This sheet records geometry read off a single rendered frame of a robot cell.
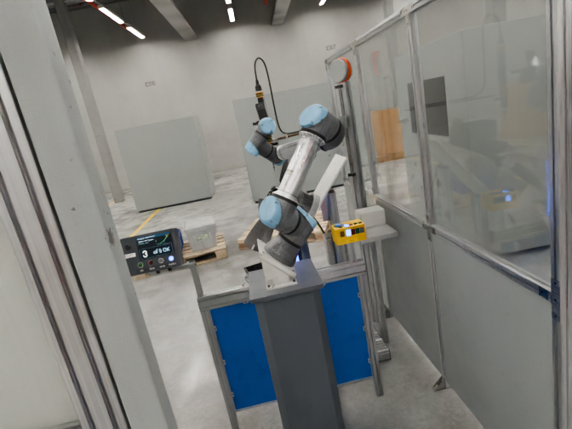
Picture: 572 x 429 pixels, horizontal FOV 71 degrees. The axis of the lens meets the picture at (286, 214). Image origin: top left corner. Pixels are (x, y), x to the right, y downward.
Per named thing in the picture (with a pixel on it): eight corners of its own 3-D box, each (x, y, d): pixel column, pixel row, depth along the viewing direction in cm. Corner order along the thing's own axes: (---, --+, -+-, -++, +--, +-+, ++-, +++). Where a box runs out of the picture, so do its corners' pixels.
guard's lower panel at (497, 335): (360, 269, 397) (346, 180, 374) (571, 526, 147) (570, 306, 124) (357, 270, 397) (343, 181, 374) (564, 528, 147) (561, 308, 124)
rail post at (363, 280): (381, 391, 238) (363, 271, 218) (383, 395, 234) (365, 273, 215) (374, 392, 238) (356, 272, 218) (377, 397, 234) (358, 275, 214)
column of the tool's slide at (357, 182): (374, 317, 317) (340, 83, 272) (383, 319, 311) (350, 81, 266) (370, 320, 314) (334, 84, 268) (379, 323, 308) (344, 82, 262)
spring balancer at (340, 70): (336, 84, 275) (330, 85, 271) (333, 60, 271) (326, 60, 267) (355, 80, 263) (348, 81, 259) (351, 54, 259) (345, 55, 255)
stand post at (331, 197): (357, 343, 288) (332, 189, 259) (360, 350, 280) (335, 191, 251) (351, 345, 288) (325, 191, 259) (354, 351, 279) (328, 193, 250)
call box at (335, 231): (361, 237, 217) (358, 218, 214) (367, 242, 207) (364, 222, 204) (333, 243, 216) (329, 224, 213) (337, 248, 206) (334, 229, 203)
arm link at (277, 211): (294, 238, 163) (346, 118, 167) (268, 226, 153) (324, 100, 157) (276, 231, 172) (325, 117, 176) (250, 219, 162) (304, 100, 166)
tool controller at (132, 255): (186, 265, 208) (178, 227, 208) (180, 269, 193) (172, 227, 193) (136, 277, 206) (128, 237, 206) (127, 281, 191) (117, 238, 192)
